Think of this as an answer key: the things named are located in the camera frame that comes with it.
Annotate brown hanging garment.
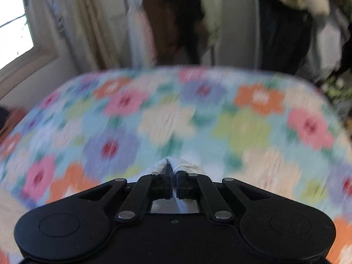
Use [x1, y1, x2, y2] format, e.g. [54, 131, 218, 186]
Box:
[141, 0, 218, 66]

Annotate white cloth garment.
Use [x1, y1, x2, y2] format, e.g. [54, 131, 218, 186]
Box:
[126, 156, 206, 215]

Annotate beige curtain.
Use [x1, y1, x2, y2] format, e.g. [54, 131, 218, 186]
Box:
[41, 0, 119, 71]

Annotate white hanging garment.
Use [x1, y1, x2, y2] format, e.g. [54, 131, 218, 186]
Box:
[302, 14, 344, 81]

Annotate dark hanging trousers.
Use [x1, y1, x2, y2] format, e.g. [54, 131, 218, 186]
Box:
[258, 0, 314, 75]

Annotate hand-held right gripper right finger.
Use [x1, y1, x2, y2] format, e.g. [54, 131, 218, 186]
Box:
[176, 170, 271, 223]

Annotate window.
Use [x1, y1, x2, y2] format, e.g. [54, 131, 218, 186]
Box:
[0, 0, 59, 99]

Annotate floral patterned bed blanket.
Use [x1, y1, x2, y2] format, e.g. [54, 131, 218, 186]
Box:
[0, 65, 352, 264]

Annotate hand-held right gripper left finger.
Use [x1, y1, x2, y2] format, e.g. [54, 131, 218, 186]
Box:
[79, 164, 173, 224]

